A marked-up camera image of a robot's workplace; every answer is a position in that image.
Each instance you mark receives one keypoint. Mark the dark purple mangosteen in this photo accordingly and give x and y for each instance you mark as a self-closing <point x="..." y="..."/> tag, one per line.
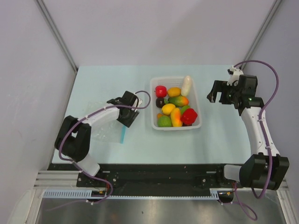
<point x="160" y="102"/>

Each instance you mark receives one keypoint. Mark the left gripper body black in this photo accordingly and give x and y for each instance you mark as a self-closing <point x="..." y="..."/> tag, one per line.
<point x="127" y="121"/>

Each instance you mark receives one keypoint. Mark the aluminium frame post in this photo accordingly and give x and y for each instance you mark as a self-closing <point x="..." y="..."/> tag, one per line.
<point x="56" y="33"/>
<point x="264" y="27"/>

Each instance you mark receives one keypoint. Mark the green leaf vegetable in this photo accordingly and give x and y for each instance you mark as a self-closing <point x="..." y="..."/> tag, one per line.
<point x="184" y="108"/>

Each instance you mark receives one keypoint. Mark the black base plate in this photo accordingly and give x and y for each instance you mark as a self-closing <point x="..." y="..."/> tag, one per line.
<point x="164" y="180"/>

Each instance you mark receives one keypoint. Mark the left aluminium frame post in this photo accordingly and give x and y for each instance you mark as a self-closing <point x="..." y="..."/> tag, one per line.
<point x="56" y="33"/>

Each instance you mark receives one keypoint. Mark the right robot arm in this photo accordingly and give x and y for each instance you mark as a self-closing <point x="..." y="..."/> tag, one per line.
<point x="265" y="168"/>

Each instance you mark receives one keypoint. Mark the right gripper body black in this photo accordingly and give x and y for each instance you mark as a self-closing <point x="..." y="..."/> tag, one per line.
<point x="233" y="92"/>

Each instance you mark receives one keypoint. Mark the red apple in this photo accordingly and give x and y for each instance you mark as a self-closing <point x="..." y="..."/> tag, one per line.
<point x="161" y="91"/>

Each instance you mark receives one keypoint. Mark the clear zip top bag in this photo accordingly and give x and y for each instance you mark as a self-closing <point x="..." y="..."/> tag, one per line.
<point x="111" y="131"/>

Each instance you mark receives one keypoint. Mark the green orange mango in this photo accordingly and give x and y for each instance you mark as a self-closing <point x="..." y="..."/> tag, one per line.
<point x="179" y="101"/>

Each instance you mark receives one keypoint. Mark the orange papaya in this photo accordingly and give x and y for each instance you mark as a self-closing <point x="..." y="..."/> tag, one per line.
<point x="176" y="117"/>

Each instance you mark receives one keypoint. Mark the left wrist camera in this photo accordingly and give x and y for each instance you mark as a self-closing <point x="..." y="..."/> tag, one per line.
<point x="138" y="102"/>

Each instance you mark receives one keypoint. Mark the right aluminium frame post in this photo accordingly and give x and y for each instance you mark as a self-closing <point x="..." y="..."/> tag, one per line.
<point x="264" y="27"/>

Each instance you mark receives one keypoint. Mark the yellow lemon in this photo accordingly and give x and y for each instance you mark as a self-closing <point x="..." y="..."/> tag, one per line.
<point x="167" y="109"/>

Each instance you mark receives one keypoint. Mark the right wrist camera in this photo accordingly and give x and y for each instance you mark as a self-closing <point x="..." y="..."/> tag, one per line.
<point x="234" y="76"/>

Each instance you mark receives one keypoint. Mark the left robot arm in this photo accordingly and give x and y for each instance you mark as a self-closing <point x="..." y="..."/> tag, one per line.
<point x="73" y="140"/>

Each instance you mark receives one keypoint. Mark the red bell pepper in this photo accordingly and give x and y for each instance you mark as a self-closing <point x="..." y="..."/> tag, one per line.
<point x="189" y="116"/>

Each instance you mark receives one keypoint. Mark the aluminium front rail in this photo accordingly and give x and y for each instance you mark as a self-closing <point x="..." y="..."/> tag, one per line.
<point x="56" y="180"/>

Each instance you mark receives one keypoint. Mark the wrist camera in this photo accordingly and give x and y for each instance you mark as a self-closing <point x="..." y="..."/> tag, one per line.
<point x="234" y="76"/>
<point x="138" y="102"/>

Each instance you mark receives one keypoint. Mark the green lime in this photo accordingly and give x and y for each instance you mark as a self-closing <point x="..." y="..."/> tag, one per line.
<point x="164" y="121"/>

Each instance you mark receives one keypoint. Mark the orange yellow mango top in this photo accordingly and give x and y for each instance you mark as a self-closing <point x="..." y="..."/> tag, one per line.
<point x="174" y="92"/>

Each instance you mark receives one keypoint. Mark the white plastic basket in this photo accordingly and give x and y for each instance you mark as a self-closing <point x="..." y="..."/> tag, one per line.
<point x="169" y="82"/>

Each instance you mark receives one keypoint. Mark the white radish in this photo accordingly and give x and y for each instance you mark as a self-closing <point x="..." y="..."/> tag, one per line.
<point x="186" y="86"/>

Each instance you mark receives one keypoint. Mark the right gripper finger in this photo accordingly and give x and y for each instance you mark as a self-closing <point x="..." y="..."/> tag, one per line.
<point x="217" y="87"/>
<point x="220" y="96"/>

